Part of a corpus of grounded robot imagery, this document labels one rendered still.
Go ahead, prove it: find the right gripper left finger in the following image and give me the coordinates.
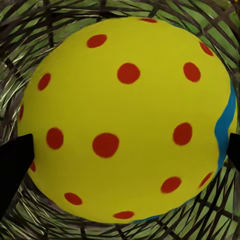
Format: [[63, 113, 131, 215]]
[[0, 133, 35, 222]]

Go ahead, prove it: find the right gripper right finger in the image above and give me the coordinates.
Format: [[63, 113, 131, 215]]
[[226, 133, 240, 173]]

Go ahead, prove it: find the wicker basket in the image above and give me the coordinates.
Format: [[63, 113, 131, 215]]
[[0, 0, 240, 240]]

